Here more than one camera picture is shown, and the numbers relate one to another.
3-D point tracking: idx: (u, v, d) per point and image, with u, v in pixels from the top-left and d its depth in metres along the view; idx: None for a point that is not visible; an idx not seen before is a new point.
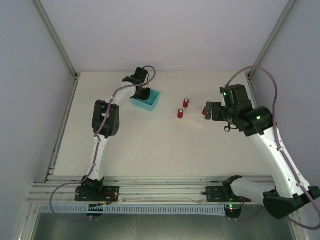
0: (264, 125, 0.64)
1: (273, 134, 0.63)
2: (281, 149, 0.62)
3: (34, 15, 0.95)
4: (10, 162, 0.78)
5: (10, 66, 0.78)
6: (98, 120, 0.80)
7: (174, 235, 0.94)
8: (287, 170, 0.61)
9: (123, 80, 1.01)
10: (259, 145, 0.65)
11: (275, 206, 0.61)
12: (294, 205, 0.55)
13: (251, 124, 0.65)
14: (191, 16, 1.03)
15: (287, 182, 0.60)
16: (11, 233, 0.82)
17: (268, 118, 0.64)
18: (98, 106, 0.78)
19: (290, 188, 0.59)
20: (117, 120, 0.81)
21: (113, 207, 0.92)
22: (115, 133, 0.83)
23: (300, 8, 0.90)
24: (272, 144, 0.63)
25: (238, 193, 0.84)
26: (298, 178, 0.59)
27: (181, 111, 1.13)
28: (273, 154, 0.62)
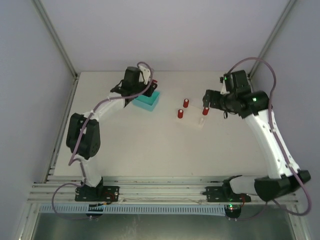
0: (259, 108, 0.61)
1: (267, 116, 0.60)
2: (273, 130, 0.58)
3: (34, 15, 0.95)
4: (10, 162, 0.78)
5: (10, 66, 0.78)
6: (73, 137, 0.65)
7: (174, 235, 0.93)
8: (277, 151, 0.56)
9: (112, 91, 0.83)
10: (251, 125, 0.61)
11: (263, 188, 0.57)
12: (280, 185, 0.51)
13: (246, 106, 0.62)
14: (190, 15, 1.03)
15: (276, 162, 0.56)
16: (12, 233, 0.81)
17: (264, 102, 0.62)
18: (73, 121, 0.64)
19: (278, 169, 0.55)
20: (96, 138, 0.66)
21: (113, 207, 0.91)
22: (94, 153, 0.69)
23: (300, 9, 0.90)
24: (265, 125, 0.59)
25: (235, 187, 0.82)
26: (288, 160, 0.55)
27: (181, 111, 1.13)
28: (265, 134, 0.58)
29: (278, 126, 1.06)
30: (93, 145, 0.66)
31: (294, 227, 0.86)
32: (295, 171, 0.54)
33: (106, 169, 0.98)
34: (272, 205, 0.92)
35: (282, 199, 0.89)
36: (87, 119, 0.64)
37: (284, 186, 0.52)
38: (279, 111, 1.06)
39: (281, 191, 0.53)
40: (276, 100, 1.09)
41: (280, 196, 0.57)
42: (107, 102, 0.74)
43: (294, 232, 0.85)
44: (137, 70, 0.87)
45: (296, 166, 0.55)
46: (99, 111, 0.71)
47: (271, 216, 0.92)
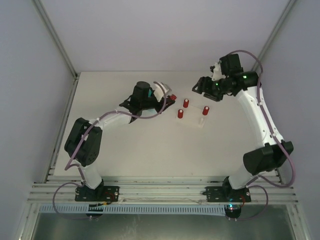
0: (251, 83, 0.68)
1: (256, 92, 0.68)
2: (260, 103, 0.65)
3: (34, 15, 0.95)
4: (10, 161, 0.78)
5: (11, 66, 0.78)
6: (73, 141, 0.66)
7: (174, 235, 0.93)
8: (263, 122, 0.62)
9: (120, 106, 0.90)
10: (243, 101, 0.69)
11: (250, 158, 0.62)
12: (264, 151, 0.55)
13: (238, 83, 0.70)
14: (191, 15, 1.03)
15: (261, 132, 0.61)
16: (11, 233, 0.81)
17: (255, 77, 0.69)
18: (78, 125, 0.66)
19: (263, 137, 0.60)
20: (96, 147, 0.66)
21: (113, 207, 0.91)
22: (90, 162, 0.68)
23: (300, 8, 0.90)
24: (252, 99, 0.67)
25: (232, 181, 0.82)
26: (272, 130, 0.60)
27: (181, 111, 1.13)
28: (253, 107, 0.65)
29: (278, 126, 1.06)
30: (91, 153, 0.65)
31: (294, 227, 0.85)
32: (278, 140, 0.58)
33: (106, 169, 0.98)
34: (272, 205, 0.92)
35: (282, 199, 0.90)
36: (91, 126, 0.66)
37: (268, 152, 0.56)
38: (279, 111, 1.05)
39: (265, 158, 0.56)
40: (276, 100, 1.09)
41: (266, 167, 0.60)
42: (114, 114, 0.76)
43: (294, 232, 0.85)
44: (147, 87, 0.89)
45: (281, 136, 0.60)
46: (104, 120, 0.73)
47: (272, 216, 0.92)
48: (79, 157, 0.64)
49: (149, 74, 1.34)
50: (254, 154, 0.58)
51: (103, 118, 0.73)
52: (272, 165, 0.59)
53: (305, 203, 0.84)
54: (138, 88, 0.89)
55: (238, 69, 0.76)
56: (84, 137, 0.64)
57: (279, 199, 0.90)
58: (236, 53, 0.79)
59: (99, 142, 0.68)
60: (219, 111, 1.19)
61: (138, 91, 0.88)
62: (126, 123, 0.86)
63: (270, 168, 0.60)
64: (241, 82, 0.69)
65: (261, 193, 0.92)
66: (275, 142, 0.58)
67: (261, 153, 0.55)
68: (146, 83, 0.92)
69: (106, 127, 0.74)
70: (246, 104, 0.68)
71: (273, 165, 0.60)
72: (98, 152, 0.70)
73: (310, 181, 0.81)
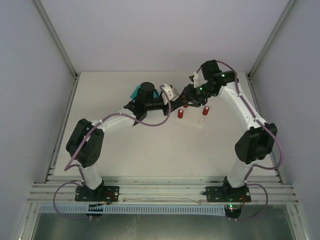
0: (229, 80, 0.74)
1: (234, 87, 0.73)
2: (240, 94, 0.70)
3: (34, 14, 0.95)
4: (10, 162, 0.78)
5: (10, 65, 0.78)
6: (74, 142, 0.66)
7: (174, 235, 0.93)
8: (245, 110, 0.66)
9: (125, 108, 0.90)
10: (224, 96, 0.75)
11: (241, 148, 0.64)
12: (250, 134, 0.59)
13: (217, 81, 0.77)
14: (191, 15, 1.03)
15: (245, 118, 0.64)
16: (11, 233, 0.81)
17: (232, 76, 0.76)
18: (80, 126, 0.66)
19: (247, 122, 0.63)
20: (97, 149, 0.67)
21: (113, 207, 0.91)
22: (89, 163, 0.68)
23: (300, 9, 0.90)
24: (232, 92, 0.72)
25: (230, 179, 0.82)
26: (255, 115, 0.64)
27: (181, 111, 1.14)
28: (234, 98, 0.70)
29: (278, 126, 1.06)
30: (91, 155, 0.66)
31: (294, 227, 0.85)
32: (262, 123, 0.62)
33: (106, 169, 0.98)
34: (272, 205, 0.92)
35: (282, 199, 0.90)
36: (94, 128, 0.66)
37: (254, 135, 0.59)
38: (279, 111, 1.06)
39: (253, 142, 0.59)
40: (276, 100, 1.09)
41: (258, 154, 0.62)
42: (117, 116, 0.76)
43: (294, 232, 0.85)
44: (150, 90, 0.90)
45: (264, 120, 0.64)
46: (107, 122, 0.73)
47: (272, 216, 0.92)
48: (79, 158, 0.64)
49: (149, 74, 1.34)
50: (244, 141, 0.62)
51: (106, 120, 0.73)
52: (262, 150, 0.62)
53: (305, 203, 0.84)
54: (140, 91, 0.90)
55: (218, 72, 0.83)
56: (86, 138, 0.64)
57: (279, 199, 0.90)
58: (214, 60, 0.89)
59: (100, 144, 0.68)
60: (219, 111, 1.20)
61: (141, 94, 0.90)
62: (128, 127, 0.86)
63: (261, 154, 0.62)
64: (221, 80, 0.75)
65: (261, 194, 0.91)
66: (259, 125, 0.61)
67: (248, 136, 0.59)
68: (150, 84, 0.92)
69: (109, 129, 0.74)
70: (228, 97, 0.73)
71: (262, 150, 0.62)
72: (99, 154, 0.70)
73: (310, 181, 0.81)
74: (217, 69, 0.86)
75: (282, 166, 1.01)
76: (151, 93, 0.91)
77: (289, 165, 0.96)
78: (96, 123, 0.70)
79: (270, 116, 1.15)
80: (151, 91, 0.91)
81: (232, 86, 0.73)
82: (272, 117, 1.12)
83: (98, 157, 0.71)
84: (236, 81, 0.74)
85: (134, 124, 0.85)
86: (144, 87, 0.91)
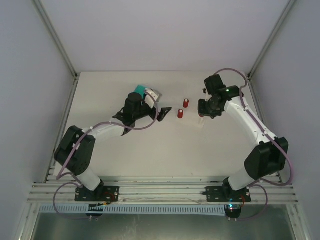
0: (234, 95, 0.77)
1: (240, 101, 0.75)
2: (246, 108, 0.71)
3: (34, 15, 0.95)
4: (10, 162, 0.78)
5: (11, 66, 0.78)
6: (63, 150, 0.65)
7: (174, 235, 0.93)
8: (253, 124, 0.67)
9: (114, 117, 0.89)
10: (231, 111, 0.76)
11: (251, 164, 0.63)
12: (261, 150, 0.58)
13: (222, 97, 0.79)
14: (190, 15, 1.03)
15: (255, 133, 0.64)
16: (12, 234, 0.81)
17: (236, 90, 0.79)
18: (70, 133, 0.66)
19: (256, 137, 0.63)
20: (86, 156, 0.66)
21: (113, 207, 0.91)
22: (79, 172, 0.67)
23: (300, 9, 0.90)
24: (239, 107, 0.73)
25: (230, 180, 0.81)
26: (264, 129, 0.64)
27: (181, 111, 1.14)
28: (241, 113, 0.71)
29: (278, 126, 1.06)
30: (81, 163, 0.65)
31: (294, 227, 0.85)
32: (271, 137, 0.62)
33: (106, 169, 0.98)
34: (272, 205, 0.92)
35: (282, 199, 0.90)
36: (84, 134, 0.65)
37: (265, 151, 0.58)
38: (279, 111, 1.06)
39: (264, 158, 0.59)
40: (276, 100, 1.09)
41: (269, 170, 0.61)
42: (107, 124, 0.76)
43: (294, 232, 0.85)
44: (138, 100, 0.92)
45: (273, 134, 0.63)
46: (97, 129, 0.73)
47: (272, 216, 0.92)
48: (69, 166, 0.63)
49: (149, 74, 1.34)
50: (254, 157, 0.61)
51: (96, 127, 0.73)
52: (273, 166, 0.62)
53: (305, 204, 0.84)
54: (128, 102, 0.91)
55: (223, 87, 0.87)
56: (76, 146, 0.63)
57: (279, 199, 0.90)
58: (217, 75, 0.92)
59: (91, 151, 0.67)
60: None
61: (129, 104, 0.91)
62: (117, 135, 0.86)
63: (272, 170, 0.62)
64: (226, 95, 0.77)
65: (261, 193, 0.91)
66: (269, 140, 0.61)
67: (259, 152, 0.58)
68: (138, 95, 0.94)
69: (99, 136, 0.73)
70: (235, 113, 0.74)
71: (274, 167, 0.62)
72: (88, 162, 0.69)
73: (310, 181, 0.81)
74: (221, 85, 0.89)
75: None
76: (138, 103, 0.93)
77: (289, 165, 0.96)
78: (86, 130, 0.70)
79: (270, 116, 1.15)
80: (139, 102, 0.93)
81: (238, 100, 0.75)
82: (272, 117, 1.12)
83: (87, 165, 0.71)
84: (241, 95, 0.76)
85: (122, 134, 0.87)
86: (132, 97, 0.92)
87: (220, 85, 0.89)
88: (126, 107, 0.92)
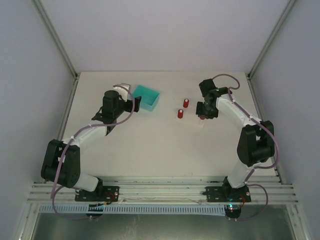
0: (223, 93, 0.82)
1: (228, 96, 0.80)
2: (233, 100, 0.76)
3: (34, 15, 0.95)
4: (10, 162, 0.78)
5: (11, 66, 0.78)
6: (50, 166, 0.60)
7: (174, 235, 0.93)
8: (239, 111, 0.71)
9: (93, 119, 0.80)
10: (221, 105, 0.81)
11: (242, 150, 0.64)
12: (247, 131, 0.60)
13: (213, 96, 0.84)
14: (191, 15, 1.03)
15: (241, 119, 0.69)
16: (12, 234, 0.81)
17: (225, 90, 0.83)
18: (51, 148, 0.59)
19: (242, 122, 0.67)
20: (76, 167, 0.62)
21: (113, 207, 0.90)
22: (71, 184, 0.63)
23: (300, 9, 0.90)
24: (227, 100, 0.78)
25: (230, 179, 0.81)
26: (249, 115, 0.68)
27: (181, 111, 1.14)
28: (228, 105, 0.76)
29: (278, 126, 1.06)
30: (72, 174, 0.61)
31: (294, 227, 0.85)
32: (257, 121, 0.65)
33: (106, 169, 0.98)
34: (272, 205, 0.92)
35: (282, 199, 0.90)
36: (67, 146, 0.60)
37: (251, 132, 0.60)
38: (279, 111, 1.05)
39: (251, 139, 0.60)
40: (276, 100, 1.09)
41: (260, 154, 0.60)
42: (88, 129, 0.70)
43: (294, 232, 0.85)
44: (115, 96, 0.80)
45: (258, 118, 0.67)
46: (79, 137, 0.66)
47: (272, 216, 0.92)
48: (61, 180, 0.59)
49: (149, 74, 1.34)
50: (243, 141, 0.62)
51: (77, 135, 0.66)
52: (264, 150, 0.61)
53: (305, 203, 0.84)
54: (106, 99, 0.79)
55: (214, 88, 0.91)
56: (62, 159, 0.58)
57: (279, 199, 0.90)
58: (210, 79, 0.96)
59: (79, 161, 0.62)
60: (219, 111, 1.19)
61: (107, 102, 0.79)
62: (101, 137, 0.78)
63: (264, 154, 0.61)
64: (215, 94, 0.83)
65: (261, 193, 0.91)
66: (255, 123, 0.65)
67: (245, 133, 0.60)
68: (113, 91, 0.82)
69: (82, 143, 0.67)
70: (224, 106, 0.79)
71: (265, 151, 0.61)
72: (79, 172, 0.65)
73: (310, 181, 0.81)
74: (213, 86, 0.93)
75: (282, 166, 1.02)
76: (117, 99, 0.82)
77: (289, 165, 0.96)
78: (68, 141, 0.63)
79: (270, 116, 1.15)
80: (117, 98, 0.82)
81: (226, 96, 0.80)
82: (272, 117, 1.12)
83: (79, 175, 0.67)
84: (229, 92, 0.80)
85: (107, 134, 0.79)
86: (107, 94, 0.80)
87: (212, 86, 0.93)
88: (105, 105, 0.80)
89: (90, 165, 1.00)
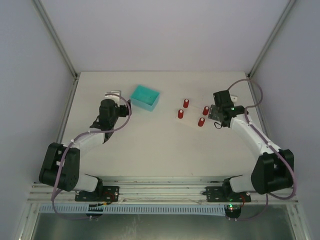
0: (238, 113, 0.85)
1: (243, 118, 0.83)
2: (250, 123, 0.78)
3: (34, 16, 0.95)
4: (10, 162, 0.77)
5: (10, 66, 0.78)
6: (49, 169, 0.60)
7: (174, 235, 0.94)
8: (257, 137, 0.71)
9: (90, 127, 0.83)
10: (236, 126, 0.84)
11: (257, 177, 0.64)
12: (264, 160, 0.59)
13: (228, 115, 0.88)
14: (190, 16, 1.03)
15: (258, 144, 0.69)
16: (12, 234, 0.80)
17: (241, 109, 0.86)
18: (51, 151, 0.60)
19: (259, 148, 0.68)
20: (75, 170, 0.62)
21: (113, 207, 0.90)
22: (70, 187, 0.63)
23: (300, 8, 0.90)
24: (242, 122, 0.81)
25: (232, 181, 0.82)
26: (267, 141, 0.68)
27: (181, 111, 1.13)
28: (245, 127, 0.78)
29: (278, 126, 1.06)
30: (71, 177, 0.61)
31: (294, 227, 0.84)
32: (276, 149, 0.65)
33: (105, 169, 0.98)
34: (272, 205, 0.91)
35: (282, 199, 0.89)
36: (67, 148, 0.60)
37: (269, 161, 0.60)
38: (280, 111, 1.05)
39: (268, 169, 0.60)
40: (276, 100, 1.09)
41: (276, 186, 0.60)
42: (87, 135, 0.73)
43: (294, 232, 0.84)
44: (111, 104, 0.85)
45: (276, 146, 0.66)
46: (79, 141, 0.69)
47: (272, 217, 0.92)
48: (60, 183, 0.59)
49: (149, 74, 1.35)
50: (259, 168, 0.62)
51: (78, 138, 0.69)
52: (280, 180, 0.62)
53: (305, 203, 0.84)
54: (103, 109, 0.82)
55: (228, 104, 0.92)
56: (63, 161, 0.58)
57: (279, 199, 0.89)
58: (227, 90, 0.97)
59: (78, 163, 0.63)
60: None
61: (103, 110, 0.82)
62: (99, 143, 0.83)
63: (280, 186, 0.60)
64: (230, 113, 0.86)
65: (261, 193, 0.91)
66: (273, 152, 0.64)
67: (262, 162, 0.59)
68: (109, 100, 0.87)
69: (83, 146, 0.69)
70: (241, 128, 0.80)
71: (281, 181, 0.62)
72: (78, 176, 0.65)
73: (311, 181, 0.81)
74: (228, 99, 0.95)
75: None
76: (112, 107, 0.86)
77: None
78: (68, 144, 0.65)
79: (270, 116, 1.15)
80: (112, 105, 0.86)
81: (242, 117, 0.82)
82: (272, 117, 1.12)
83: (78, 178, 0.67)
84: (245, 113, 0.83)
85: (104, 141, 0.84)
86: (104, 103, 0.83)
87: (227, 101, 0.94)
88: (101, 115, 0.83)
89: (91, 166, 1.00)
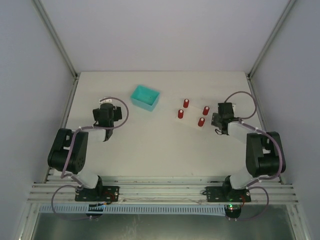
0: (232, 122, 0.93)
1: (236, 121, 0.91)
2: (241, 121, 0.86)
3: (34, 16, 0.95)
4: (10, 162, 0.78)
5: (10, 66, 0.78)
6: (58, 149, 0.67)
7: (174, 235, 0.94)
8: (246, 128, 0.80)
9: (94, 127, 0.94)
10: (230, 128, 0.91)
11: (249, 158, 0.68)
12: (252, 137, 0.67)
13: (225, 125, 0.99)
14: (190, 16, 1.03)
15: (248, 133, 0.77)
16: (12, 234, 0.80)
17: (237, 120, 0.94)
18: (62, 134, 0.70)
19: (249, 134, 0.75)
20: (83, 151, 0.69)
21: (113, 207, 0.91)
22: (78, 168, 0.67)
23: (300, 8, 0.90)
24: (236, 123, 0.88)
25: (232, 181, 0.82)
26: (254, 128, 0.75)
27: (181, 111, 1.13)
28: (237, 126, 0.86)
29: (278, 126, 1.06)
30: (80, 156, 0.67)
31: (294, 227, 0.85)
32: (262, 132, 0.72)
33: (105, 169, 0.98)
34: (272, 205, 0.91)
35: (282, 199, 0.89)
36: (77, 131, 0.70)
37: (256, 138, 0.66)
38: (280, 111, 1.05)
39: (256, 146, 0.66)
40: (276, 100, 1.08)
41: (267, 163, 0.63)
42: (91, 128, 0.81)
43: (294, 232, 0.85)
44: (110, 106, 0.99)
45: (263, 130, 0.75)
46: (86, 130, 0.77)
47: (272, 217, 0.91)
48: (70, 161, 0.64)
49: (149, 74, 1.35)
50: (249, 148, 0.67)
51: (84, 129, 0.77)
52: (273, 161, 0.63)
53: (305, 203, 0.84)
54: (103, 110, 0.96)
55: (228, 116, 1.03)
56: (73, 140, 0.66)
57: (279, 199, 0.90)
58: (230, 103, 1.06)
59: (85, 146, 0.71)
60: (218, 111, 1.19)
61: (103, 112, 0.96)
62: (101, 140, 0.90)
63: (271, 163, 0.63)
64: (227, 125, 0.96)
65: (261, 194, 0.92)
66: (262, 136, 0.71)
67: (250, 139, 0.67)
68: (109, 103, 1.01)
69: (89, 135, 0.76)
70: (235, 128, 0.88)
71: (275, 163, 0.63)
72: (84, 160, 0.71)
73: (311, 181, 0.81)
74: (229, 111, 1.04)
75: None
76: (111, 109, 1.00)
77: (289, 165, 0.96)
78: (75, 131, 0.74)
79: (270, 116, 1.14)
80: (111, 108, 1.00)
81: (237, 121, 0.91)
82: (272, 117, 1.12)
83: (83, 165, 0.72)
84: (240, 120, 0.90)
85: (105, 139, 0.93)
86: (104, 105, 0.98)
87: (228, 112, 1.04)
88: (102, 116, 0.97)
89: (91, 165, 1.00)
